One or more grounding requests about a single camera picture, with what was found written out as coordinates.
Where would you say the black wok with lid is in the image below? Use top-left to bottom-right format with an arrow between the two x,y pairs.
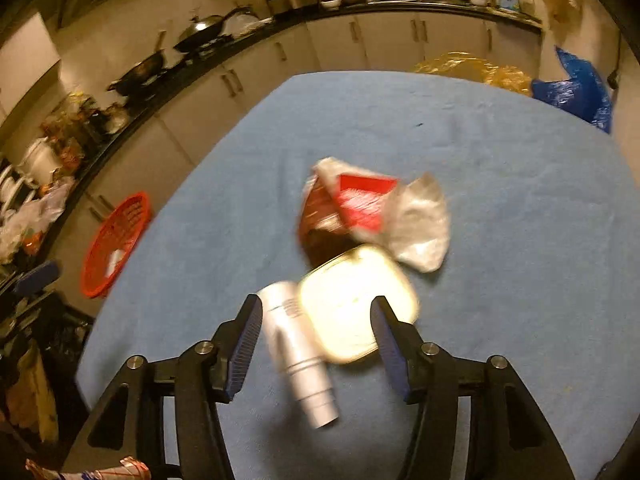
174,6 -> 256,54

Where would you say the black frying pan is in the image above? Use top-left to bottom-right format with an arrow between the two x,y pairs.
106,30 -> 166,98

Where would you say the silver red foil wrapper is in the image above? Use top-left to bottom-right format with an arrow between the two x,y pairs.
312,157 -> 450,273

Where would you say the blue plastic bag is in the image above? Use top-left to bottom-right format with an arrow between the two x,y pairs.
532,47 -> 613,134

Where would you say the yellow plastic bag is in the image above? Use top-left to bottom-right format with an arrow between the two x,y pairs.
413,51 -> 533,96

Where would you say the red plastic basket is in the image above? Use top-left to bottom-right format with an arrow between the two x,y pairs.
80,192 -> 153,299

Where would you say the dark brown snack bag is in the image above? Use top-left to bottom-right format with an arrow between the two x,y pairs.
297,174 -> 359,269

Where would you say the white plastic bottle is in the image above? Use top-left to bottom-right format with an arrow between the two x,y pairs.
257,281 -> 338,428

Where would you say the yellow plastic tub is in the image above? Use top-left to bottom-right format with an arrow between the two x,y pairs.
297,245 -> 420,364

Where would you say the blue table cloth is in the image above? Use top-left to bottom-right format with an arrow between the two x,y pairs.
77,72 -> 639,479

